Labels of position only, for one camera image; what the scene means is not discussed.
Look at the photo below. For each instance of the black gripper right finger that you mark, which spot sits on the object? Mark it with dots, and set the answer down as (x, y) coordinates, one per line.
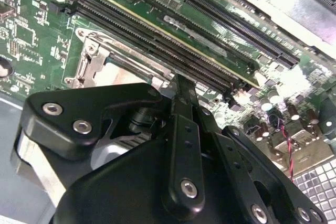
(236, 155)

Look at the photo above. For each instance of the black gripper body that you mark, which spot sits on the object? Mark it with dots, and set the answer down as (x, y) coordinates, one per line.
(118, 195)

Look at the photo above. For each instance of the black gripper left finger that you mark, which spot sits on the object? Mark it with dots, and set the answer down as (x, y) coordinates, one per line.
(78, 108)

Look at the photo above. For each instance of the metal socket cover frame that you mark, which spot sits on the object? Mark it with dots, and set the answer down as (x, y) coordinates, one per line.
(98, 58)

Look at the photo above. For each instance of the silver square CPU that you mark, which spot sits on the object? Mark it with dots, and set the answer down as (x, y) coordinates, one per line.
(128, 75)

